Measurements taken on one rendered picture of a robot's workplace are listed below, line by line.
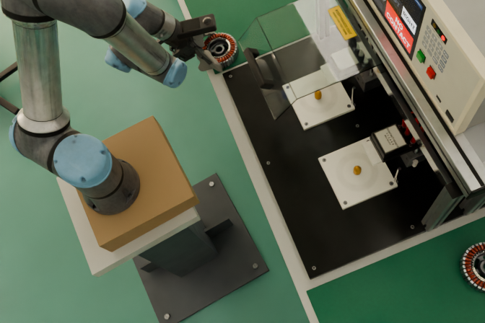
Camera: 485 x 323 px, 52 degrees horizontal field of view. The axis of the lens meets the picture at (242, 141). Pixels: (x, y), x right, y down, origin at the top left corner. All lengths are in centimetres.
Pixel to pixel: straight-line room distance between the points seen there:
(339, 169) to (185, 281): 100
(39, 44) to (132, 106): 140
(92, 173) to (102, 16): 36
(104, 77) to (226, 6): 111
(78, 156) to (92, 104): 139
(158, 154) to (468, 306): 85
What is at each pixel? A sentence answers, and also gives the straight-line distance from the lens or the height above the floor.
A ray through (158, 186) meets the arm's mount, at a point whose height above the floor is 82.
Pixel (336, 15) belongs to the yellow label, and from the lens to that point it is 119.
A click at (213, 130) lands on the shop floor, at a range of 228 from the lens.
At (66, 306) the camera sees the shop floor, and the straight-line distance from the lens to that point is 229.
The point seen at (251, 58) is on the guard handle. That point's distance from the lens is 114.
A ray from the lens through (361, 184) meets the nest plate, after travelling 130.
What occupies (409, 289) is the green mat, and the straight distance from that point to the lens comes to 129.
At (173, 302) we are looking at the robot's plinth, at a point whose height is 2.
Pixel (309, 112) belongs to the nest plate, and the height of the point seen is 78.
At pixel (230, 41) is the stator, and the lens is 152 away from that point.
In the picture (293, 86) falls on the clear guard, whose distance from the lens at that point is 109.
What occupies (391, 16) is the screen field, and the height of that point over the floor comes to 117.
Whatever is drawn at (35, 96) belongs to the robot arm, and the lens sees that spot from 117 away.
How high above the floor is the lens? 202
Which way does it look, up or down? 65 degrees down
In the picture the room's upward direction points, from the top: 23 degrees counter-clockwise
